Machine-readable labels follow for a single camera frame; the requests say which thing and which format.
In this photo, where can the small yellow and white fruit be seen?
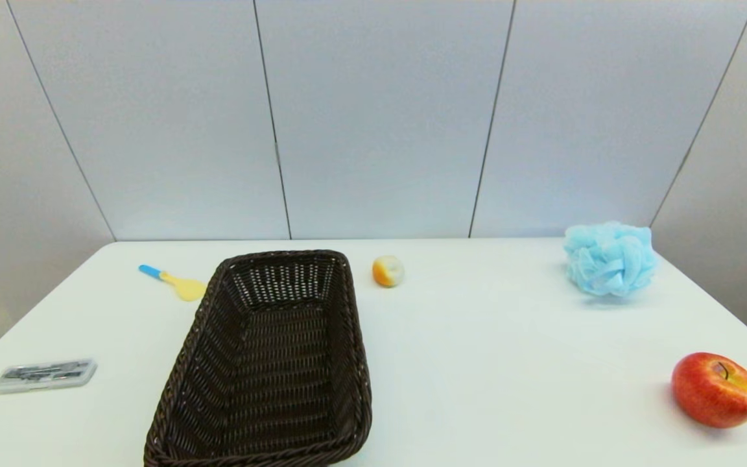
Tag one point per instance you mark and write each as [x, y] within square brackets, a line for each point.
[387, 272]

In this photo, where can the dark brown wicker basket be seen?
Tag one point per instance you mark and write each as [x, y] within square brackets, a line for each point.
[270, 363]

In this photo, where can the light blue bath loofah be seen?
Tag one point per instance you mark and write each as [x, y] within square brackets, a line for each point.
[610, 259]

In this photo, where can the clear plastic tool case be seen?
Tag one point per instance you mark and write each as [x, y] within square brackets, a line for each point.
[45, 375]

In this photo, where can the red apple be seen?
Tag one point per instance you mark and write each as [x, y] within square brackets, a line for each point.
[714, 391]

